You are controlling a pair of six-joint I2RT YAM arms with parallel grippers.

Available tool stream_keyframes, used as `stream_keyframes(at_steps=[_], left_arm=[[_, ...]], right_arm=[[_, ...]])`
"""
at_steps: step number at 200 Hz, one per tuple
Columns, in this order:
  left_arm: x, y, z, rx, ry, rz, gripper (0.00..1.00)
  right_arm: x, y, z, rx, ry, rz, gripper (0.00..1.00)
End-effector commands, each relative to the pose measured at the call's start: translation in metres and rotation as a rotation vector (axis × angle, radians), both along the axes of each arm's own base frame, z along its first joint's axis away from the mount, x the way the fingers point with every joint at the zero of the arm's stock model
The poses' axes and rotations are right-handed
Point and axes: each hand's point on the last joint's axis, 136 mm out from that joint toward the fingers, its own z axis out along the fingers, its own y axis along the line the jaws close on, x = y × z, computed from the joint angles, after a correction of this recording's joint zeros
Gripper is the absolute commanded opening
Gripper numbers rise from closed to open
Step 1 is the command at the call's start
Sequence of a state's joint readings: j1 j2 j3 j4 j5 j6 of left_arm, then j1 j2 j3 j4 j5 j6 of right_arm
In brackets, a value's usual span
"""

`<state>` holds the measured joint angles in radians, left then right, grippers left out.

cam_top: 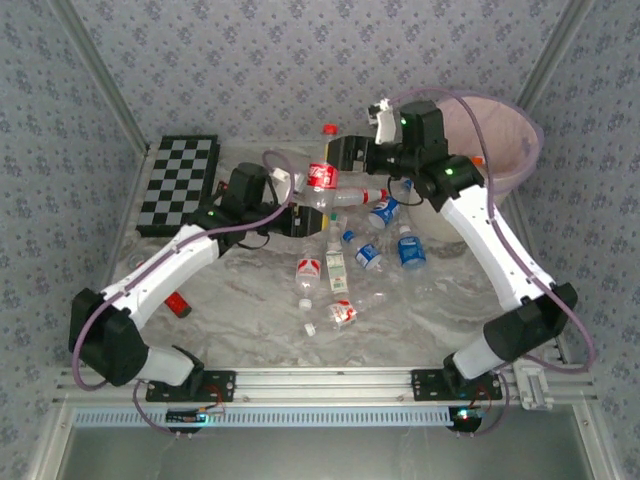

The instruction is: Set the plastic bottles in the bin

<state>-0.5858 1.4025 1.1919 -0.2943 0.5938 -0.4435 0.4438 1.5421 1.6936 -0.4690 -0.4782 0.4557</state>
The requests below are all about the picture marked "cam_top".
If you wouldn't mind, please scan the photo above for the white bottle red cap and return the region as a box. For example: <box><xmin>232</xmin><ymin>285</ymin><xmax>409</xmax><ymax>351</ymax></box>
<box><xmin>332</xmin><ymin>186</ymin><xmax>390</xmax><ymax>208</ymax></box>

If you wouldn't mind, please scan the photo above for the red cola bottle red cap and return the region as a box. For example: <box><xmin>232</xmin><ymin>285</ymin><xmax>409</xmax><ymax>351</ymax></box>
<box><xmin>304</xmin><ymin>123</ymin><xmax>341</xmax><ymax>211</ymax></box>

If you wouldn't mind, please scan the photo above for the clear bottle red white label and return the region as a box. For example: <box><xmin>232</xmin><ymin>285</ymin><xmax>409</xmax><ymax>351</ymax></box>
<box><xmin>294</xmin><ymin>253</ymin><xmax>321</xmax><ymax>311</ymax></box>

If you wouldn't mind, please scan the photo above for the clear bottle green white label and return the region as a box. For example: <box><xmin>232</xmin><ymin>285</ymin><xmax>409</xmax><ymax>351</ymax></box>
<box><xmin>324</xmin><ymin>213</ymin><xmax>350</xmax><ymax>295</ymax></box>

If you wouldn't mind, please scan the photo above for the crushed bottle red white label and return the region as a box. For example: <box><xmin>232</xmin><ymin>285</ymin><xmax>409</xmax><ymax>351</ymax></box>
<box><xmin>302</xmin><ymin>291</ymin><xmax>389</xmax><ymax>337</ymax></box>

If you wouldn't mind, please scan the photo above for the blue label bottle white cap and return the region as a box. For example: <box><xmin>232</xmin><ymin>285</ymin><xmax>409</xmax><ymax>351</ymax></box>
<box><xmin>397</xmin><ymin>224</ymin><xmax>428</xmax><ymax>272</ymax></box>

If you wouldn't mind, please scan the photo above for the black grey chessboard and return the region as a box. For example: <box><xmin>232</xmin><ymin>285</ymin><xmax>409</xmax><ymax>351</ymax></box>
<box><xmin>135</xmin><ymin>134</ymin><xmax>221</xmax><ymax>239</ymax></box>

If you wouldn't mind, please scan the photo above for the red black tool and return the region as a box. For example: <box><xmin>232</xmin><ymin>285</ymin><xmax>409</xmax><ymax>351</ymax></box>
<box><xmin>163</xmin><ymin>293</ymin><xmax>194</xmax><ymax>320</ymax></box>

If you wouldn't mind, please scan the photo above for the left circuit board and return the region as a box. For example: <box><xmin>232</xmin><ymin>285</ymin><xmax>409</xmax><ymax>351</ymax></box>
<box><xmin>166</xmin><ymin>407</ymin><xmax>225</xmax><ymax>426</ymax></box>

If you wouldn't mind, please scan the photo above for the circuit board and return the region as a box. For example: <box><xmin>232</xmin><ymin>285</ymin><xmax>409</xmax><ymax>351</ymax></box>
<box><xmin>166</xmin><ymin>407</ymin><xmax>225</xmax><ymax>426</ymax></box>
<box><xmin>447</xmin><ymin>405</ymin><xmax>484</xmax><ymax>432</ymax></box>

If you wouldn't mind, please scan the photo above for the right circuit board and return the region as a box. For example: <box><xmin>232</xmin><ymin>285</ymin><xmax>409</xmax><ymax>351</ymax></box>
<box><xmin>447</xmin><ymin>405</ymin><xmax>484</xmax><ymax>432</ymax></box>

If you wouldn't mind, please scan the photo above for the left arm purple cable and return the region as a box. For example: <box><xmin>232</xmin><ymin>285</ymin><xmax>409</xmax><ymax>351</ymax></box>
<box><xmin>72</xmin><ymin>149</ymin><xmax>297</xmax><ymax>441</ymax></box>

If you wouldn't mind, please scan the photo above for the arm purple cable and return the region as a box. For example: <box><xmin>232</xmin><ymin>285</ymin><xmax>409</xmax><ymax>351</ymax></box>
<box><xmin>387</xmin><ymin>87</ymin><xmax>597</xmax><ymax>441</ymax></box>
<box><xmin>72</xmin><ymin>149</ymin><xmax>297</xmax><ymax>441</ymax></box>

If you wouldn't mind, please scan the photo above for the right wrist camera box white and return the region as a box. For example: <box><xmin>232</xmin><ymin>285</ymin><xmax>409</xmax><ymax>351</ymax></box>
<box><xmin>367</xmin><ymin>97</ymin><xmax>403</xmax><ymax>145</ymax></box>

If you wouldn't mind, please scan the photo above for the left aluminium side rail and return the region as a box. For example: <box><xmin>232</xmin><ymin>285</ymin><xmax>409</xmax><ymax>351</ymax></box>
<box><xmin>79</xmin><ymin>144</ymin><xmax>151</xmax><ymax>369</ymax></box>

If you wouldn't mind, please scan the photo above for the aluminium side rail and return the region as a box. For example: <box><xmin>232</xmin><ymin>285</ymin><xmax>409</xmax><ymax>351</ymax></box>
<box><xmin>502</xmin><ymin>177</ymin><xmax>571</xmax><ymax>365</ymax></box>
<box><xmin>79</xmin><ymin>144</ymin><xmax>151</xmax><ymax>369</ymax></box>

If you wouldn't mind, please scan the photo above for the right aluminium corner post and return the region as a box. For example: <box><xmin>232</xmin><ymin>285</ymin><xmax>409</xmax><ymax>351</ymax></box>
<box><xmin>518</xmin><ymin>0</ymin><xmax>597</xmax><ymax>101</ymax></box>

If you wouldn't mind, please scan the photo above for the aluminium corner post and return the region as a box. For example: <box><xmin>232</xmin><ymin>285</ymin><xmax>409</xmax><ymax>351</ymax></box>
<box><xmin>49</xmin><ymin>0</ymin><xmax>151</xmax><ymax>151</ymax></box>
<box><xmin>518</xmin><ymin>0</ymin><xmax>597</xmax><ymax>101</ymax></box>

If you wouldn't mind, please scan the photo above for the aluminium front rail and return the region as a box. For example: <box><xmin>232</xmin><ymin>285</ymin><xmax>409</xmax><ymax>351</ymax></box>
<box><xmin>52</xmin><ymin>366</ymin><xmax>599</xmax><ymax>405</ymax></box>

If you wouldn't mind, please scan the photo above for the left black mount plate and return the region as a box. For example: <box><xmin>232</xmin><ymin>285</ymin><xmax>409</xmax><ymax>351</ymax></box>
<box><xmin>144</xmin><ymin>369</ymin><xmax>237</xmax><ymax>403</ymax></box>

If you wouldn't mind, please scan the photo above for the black mount plate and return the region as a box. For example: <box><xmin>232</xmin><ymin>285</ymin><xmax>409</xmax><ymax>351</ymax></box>
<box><xmin>144</xmin><ymin>369</ymin><xmax>237</xmax><ymax>403</ymax></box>
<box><xmin>410</xmin><ymin>368</ymin><xmax>504</xmax><ymax>402</ymax></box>

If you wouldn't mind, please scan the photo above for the left aluminium corner post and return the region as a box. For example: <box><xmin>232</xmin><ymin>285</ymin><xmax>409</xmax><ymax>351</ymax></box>
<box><xmin>49</xmin><ymin>0</ymin><xmax>151</xmax><ymax>151</ymax></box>

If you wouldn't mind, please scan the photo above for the slotted cable duct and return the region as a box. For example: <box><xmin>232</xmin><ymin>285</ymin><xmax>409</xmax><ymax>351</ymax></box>
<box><xmin>72</xmin><ymin>405</ymin><xmax>454</xmax><ymax>428</ymax></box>

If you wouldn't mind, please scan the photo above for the right black mount plate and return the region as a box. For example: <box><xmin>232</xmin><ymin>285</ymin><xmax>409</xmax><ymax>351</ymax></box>
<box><xmin>410</xmin><ymin>368</ymin><xmax>504</xmax><ymax>402</ymax></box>

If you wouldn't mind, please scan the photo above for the right aluminium side rail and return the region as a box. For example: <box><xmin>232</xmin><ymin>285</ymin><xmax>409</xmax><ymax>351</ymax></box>
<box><xmin>502</xmin><ymin>177</ymin><xmax>571</xmax><ymax>365</ymax></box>

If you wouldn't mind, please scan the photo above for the white plastic bracket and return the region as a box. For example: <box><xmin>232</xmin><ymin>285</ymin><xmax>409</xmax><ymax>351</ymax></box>
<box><xmin>512</xmin><ymin>359</ymin><xmax>555</xmax><ymax>412</ymax></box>

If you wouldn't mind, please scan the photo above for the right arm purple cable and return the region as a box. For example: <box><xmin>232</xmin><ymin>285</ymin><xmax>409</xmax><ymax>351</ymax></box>
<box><xmin>387</xmin><ymin>87</ymin><xmax>597</xmax><ymax>441</ymax></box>

